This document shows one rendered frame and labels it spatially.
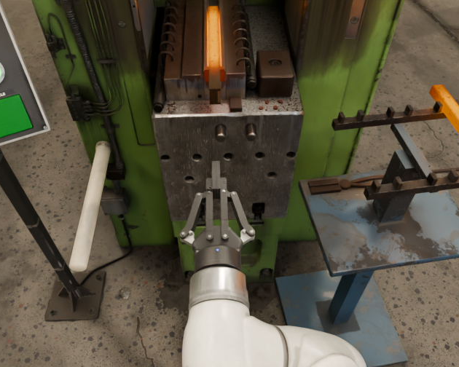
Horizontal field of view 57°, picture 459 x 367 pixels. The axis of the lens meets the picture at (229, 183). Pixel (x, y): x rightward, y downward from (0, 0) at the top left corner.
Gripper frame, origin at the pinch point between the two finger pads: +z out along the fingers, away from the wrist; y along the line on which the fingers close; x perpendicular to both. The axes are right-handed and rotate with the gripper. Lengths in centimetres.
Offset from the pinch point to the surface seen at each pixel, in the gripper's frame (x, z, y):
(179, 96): -7.2, 34.3, -8.9
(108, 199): -59, 43, -39
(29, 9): -100, 263, -140
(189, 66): -0.9, 37.9, -5.9
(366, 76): -13, 49, 44
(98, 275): -97, 33, -50
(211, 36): 0.9, 48.3, -0.4
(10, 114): 1.4, 18.5, -43.1
